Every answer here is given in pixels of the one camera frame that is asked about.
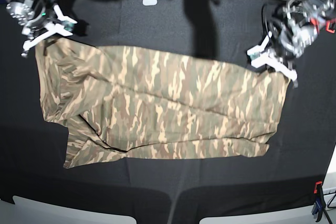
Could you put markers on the black table cloth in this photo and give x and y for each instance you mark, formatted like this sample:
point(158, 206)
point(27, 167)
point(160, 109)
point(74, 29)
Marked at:
point(156, 191)

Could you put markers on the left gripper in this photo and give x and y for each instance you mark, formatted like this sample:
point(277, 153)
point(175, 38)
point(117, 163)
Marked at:
point(261, 55)

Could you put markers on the red clamp right edge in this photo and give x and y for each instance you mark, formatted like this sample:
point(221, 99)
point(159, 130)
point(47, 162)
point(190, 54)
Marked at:
point(330, 26)

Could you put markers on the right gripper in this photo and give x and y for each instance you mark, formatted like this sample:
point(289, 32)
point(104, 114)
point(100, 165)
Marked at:
point(55, 23)

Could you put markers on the orange black clamp bottom right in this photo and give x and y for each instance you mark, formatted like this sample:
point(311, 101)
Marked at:
point(319, 202)

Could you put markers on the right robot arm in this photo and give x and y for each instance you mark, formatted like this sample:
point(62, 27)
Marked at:
point(39, 19)

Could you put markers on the camouflage t-shirt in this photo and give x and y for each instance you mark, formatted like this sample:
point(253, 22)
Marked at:
point(132, 102)

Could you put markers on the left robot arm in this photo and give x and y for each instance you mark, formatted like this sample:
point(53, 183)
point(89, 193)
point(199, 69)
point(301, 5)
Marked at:
point(289, 30)

